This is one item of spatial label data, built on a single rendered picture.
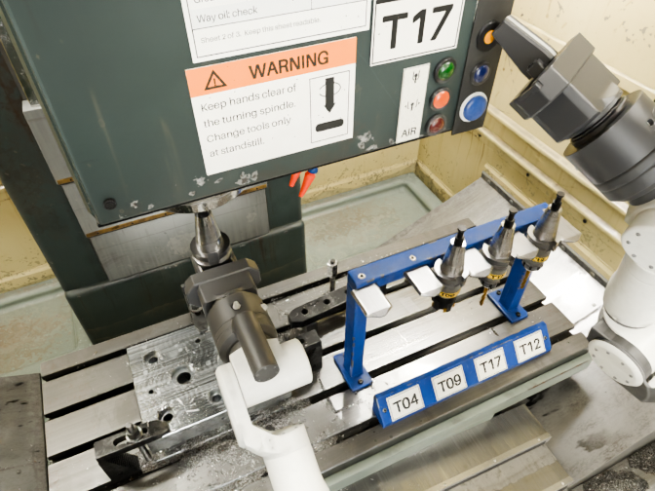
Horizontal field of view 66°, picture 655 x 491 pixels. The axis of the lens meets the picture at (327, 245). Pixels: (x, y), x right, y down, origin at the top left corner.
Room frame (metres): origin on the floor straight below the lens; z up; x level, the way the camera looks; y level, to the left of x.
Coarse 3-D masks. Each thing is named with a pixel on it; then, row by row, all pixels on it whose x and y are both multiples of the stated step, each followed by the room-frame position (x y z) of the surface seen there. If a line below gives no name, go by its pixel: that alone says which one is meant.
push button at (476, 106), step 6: (474, 96) 0.51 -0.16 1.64; (480, 96) 0.51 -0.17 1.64; (468, 102) 0.51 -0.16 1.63; (474, 102) 0.51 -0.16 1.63; (480, 102) 0.51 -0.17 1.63; (486, 102) 0.52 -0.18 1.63; (468, 108) 0.50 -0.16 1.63; (474, 108) 0.51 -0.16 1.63; (480, 108) 0.51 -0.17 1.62; (468, 114) 0.50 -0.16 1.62; (474, 114) 0.51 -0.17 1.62; (480, 114) 0.51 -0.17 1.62; (468, 120) 0.51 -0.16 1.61
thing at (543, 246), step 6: (528, 228) 0.74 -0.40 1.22; (528, 234) 0.72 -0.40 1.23; (558, 234) 0.72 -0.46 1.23; (528, 240) 0.72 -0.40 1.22; (534, 240) 0.71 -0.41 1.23; (540, 240) 0.71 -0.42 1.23; (558, 240) 0.71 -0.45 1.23; (540, 246) 0.70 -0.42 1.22; (546, 246) 0.69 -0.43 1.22; (552, 246) 0.70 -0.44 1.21; (540, 252) 0.69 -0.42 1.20; (546, 252) 0.69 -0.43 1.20
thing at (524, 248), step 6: (516, 234) 0.73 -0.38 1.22; (522, 234) 0.73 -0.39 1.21; (516, 240) 0.71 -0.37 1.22; (522, 240) 0.71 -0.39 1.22; (516, 246) 0.70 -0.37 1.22; (522, 246) 0.70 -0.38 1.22; (528, 246) 0.70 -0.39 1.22; (534, 246) 0.70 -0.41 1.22; (522, 252) 0.68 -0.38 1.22; (528, 252) 0.68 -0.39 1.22; (534, 252) 0.68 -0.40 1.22; (522, 258) 0.67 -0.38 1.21; (528, 258) 0.67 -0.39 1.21
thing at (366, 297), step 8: (360, 288) 0.59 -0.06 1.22; (368, 288) 0.59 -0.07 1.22; (376, 288) 0.59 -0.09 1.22; (360, 296) 0.57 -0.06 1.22; (368, 296) 0.57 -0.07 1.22; (376, 296) 0.57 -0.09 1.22; (384, 296) 0.57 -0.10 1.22; (360, 304) 0.55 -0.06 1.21; (368, 304) 0.55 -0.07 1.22; (376, 304) 0.55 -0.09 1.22; (384, 304) 0.55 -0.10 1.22; (368, 312) 0.54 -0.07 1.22; (376, 312) 0.54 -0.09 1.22; (384, 312) 0.54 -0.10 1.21
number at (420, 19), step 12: (432, 0) 0.48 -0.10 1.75; (444, 0) 0.49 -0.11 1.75; (456, 0) 0.49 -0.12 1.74; (408, 12) 0.47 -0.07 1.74; (420, 12) 0.48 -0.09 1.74; (432, 12) 0.48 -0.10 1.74; (444, 12) 0.49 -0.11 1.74; (456, 12) 0.50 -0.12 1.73; (408, 24) 0.47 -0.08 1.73; (420, 24) 0.48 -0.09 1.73; (432, 24) 0.48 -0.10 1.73; (444, 24) 0.49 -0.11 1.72; (408, 36) 0.47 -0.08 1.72; (420, 36) 0.48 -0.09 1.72; (432, 36) 0.49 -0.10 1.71; (444, 36) 0.49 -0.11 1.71; (408, 48) 0.48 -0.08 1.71; (420, 48) 0.48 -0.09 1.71
